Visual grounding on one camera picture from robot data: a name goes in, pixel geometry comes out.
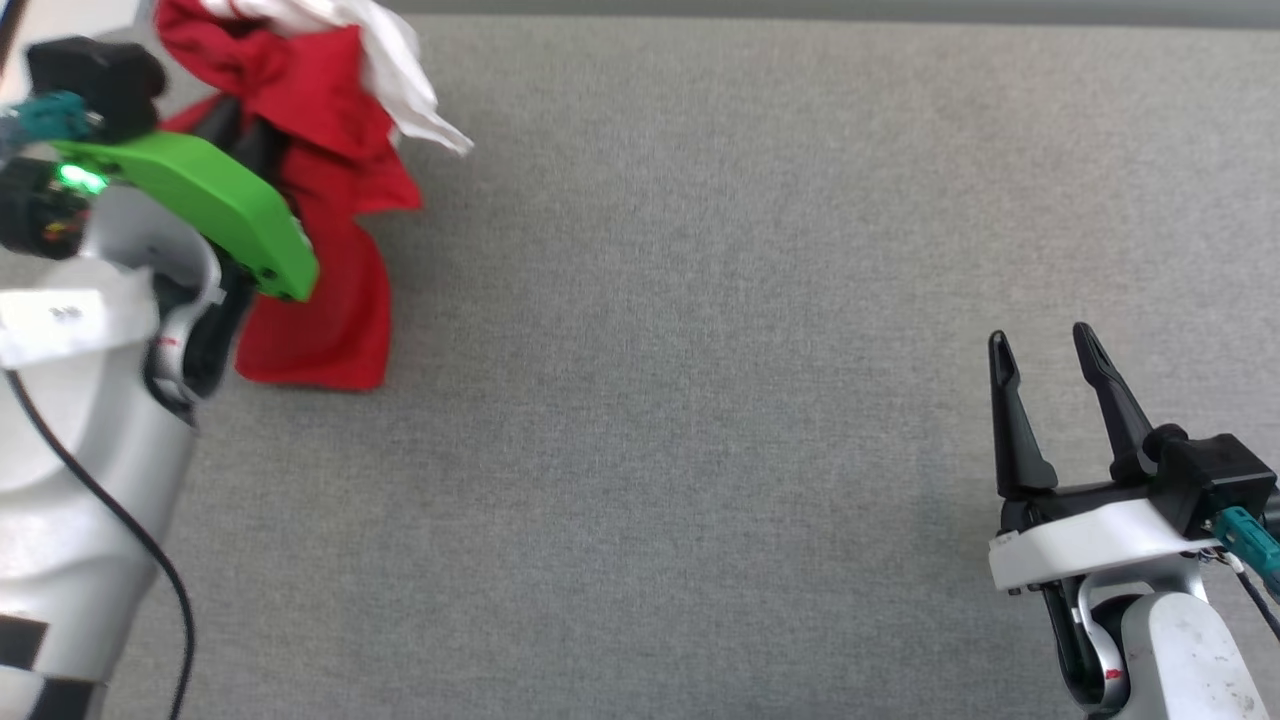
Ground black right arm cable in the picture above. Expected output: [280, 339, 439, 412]
[1232, 558, 1280, 643]

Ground white paper label tape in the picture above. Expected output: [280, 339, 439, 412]
[0, 280, 161, 371]

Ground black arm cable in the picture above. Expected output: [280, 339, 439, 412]
[0, 368, 197, 720]
[1232, 558, 1280, 643]

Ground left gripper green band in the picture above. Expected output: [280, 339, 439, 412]
[0, 96, 321, 303]

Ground teal left camera connector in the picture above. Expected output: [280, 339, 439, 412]
[0, 92, 103, 143]

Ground teal right camera connector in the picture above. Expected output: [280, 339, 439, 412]
[1205, 505, 1280, 601]

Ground red and white shirt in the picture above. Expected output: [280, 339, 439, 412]
[155, 0, 475, 393]

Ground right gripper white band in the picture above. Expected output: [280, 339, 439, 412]
[988, 322, 1229, 597]

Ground teal camera connector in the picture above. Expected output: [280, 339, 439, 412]
[0, 92, 103, 143]
[1205, 505, 1280, 601]

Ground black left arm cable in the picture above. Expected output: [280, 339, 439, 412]
[0, 368, 197, 720]

